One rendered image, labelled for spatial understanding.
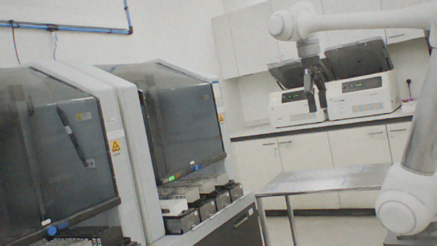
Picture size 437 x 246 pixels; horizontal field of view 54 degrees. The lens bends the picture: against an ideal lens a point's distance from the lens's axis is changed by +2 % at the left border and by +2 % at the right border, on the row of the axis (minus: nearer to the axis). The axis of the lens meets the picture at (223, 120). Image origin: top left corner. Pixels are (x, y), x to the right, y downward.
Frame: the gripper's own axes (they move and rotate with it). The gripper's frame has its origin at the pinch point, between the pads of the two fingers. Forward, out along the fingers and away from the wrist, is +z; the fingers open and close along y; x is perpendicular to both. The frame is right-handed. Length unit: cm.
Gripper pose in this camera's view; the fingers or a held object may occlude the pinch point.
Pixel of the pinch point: (318, 107)
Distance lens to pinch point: 172.2
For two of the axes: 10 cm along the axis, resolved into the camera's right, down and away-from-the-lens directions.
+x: -8.5, 1.3, 5.2
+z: 1.8, 9.8, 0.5
